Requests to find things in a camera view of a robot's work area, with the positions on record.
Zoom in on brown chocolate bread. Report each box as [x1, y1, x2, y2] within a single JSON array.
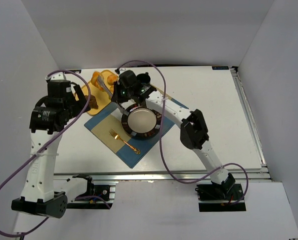
[[86, 95, 98, 111]]

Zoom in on striped croissant bread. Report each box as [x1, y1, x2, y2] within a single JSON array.
[[91, 71, 103, 91]]

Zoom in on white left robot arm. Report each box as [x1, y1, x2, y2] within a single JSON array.
[[11, 80, 94, 219]]

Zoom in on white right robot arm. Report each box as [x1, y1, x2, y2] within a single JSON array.
[[111, 70, 236, 200]]

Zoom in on long bread roll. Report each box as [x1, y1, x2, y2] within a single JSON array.
[[109, 85, 114, 93]]

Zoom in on round bread roll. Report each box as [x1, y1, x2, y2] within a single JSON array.
[[107, 74, 118, 86]]

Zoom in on yellow tray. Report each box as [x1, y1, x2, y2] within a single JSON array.
[[87, 69, 117, 116]]

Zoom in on dark green mug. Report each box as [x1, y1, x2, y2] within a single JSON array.
[[136, 72, 151, 85]]

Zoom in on blue label left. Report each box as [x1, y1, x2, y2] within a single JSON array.
[[68, 69, 82, 75]]

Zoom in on blue label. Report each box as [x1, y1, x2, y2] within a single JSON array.
[[68, 69, 82, 75], [212, 65, 230, 71]]

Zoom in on black rimmed plate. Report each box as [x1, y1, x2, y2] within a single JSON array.
[[121, 103, 162, 140]]

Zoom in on blue beige placemat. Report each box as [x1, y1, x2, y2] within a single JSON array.
[[84, 86, 189, 169]]

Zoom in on gold fork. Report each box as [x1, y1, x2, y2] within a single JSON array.
[[109, 129, 141, 155]]

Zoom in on blue label right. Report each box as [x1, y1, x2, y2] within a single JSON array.
[[212, 65, 230, 71]]

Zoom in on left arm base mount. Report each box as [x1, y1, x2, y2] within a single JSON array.
[[67, 174, 115, 210]]

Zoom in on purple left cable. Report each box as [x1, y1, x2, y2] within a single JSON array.
[[0, 70, 92, 237]]

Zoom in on purple cable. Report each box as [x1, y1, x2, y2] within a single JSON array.
[[0, 70, 92, 237], [116, 60, 248, 205]]

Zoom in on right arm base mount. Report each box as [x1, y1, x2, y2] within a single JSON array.
[[195, 183, 247, 213]]

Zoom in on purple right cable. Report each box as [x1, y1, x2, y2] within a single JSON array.
[[116, 60, 248, 205]]

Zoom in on aluminium table frame rail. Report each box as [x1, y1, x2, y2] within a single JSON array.
[[230, 66, 274, 182]]

